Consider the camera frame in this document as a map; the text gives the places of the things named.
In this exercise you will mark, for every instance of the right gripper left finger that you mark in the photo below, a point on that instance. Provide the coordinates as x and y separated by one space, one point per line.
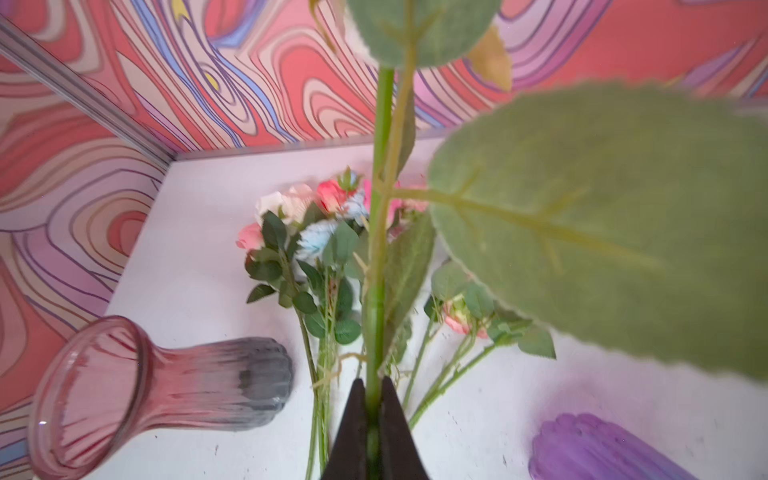
348 458

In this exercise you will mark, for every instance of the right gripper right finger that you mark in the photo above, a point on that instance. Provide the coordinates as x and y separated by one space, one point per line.
399 457

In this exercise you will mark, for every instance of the blue white rose stem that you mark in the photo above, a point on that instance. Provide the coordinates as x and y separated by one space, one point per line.
324 305

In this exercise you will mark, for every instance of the hot pink rose stem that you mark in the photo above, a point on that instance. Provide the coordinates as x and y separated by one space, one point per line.
629 216

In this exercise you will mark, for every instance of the purple glass vase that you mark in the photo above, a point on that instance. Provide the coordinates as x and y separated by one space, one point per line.
584 446

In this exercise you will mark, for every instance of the pink grey glass vase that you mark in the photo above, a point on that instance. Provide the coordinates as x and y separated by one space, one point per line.
111 383

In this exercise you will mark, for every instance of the pink bud spray stem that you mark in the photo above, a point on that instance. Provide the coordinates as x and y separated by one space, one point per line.
459 304

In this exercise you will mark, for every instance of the white rose stem on table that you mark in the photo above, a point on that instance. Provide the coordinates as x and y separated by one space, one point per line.
290 205

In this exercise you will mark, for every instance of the red pink rose stem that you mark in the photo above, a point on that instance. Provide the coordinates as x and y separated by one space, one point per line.
336 193

